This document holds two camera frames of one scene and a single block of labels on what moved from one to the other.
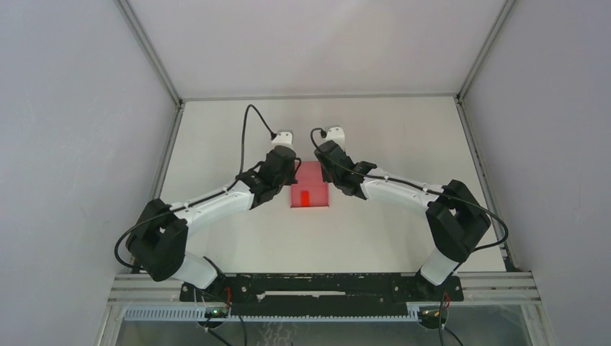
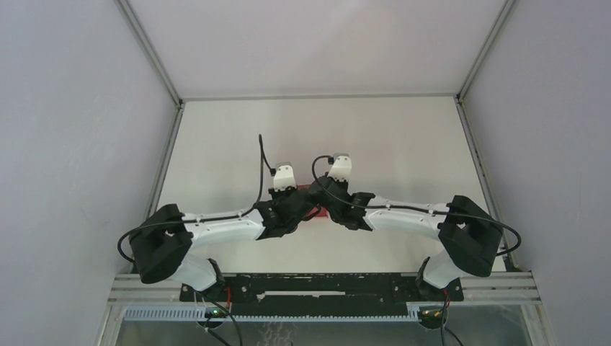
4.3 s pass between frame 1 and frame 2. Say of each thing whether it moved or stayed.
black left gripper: moved
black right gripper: moved
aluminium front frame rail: stayed
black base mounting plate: stayed
